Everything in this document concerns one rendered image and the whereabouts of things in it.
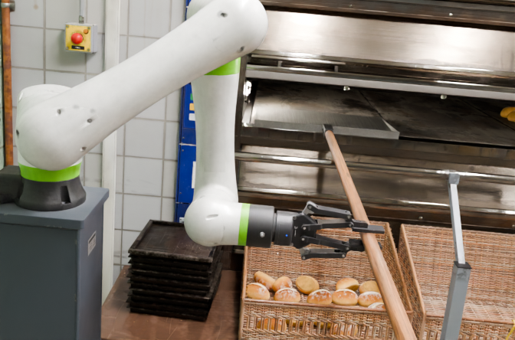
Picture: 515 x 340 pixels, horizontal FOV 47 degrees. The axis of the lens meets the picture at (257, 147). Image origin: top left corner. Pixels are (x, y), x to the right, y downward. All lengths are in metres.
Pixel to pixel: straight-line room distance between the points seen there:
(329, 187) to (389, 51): 0.55
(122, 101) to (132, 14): 1.18
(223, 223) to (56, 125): 0.41
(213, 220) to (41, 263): 0.37
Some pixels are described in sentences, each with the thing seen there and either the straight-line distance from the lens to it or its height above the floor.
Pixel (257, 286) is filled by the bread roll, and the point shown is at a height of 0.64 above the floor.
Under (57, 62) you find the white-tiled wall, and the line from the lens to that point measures 2.36.
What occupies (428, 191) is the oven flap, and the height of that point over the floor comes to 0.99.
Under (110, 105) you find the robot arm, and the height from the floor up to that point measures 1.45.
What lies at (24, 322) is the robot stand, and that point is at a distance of 1.42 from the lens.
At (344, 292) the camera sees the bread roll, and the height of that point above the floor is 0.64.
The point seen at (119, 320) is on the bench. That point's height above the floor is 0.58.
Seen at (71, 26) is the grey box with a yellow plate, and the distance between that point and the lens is 2.26.
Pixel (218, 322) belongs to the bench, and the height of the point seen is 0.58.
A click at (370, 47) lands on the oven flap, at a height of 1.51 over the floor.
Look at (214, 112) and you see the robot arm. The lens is 1.33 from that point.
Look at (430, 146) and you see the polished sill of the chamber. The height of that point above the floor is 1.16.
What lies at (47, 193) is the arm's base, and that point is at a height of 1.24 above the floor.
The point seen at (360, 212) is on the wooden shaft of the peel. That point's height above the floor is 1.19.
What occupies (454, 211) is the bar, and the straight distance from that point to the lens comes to 1.96.
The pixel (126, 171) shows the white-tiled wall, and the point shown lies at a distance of 2.38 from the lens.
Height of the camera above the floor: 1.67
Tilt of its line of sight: 15 degrees down
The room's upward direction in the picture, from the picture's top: 5 degrees clockwise
